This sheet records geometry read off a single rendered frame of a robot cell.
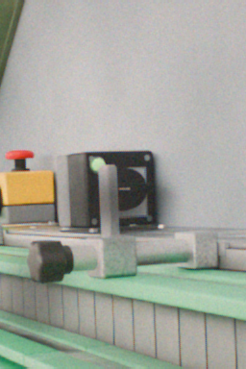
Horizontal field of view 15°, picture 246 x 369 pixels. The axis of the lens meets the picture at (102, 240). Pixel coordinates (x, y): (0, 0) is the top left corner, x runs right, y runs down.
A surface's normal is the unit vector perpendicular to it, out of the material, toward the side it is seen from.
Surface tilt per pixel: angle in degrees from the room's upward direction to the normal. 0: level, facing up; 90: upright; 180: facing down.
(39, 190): 90
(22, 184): 90
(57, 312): 0
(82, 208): 0
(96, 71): 0
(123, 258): 90
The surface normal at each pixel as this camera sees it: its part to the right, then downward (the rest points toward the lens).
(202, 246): 0.42, 0.03
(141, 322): -0.91, 0.06
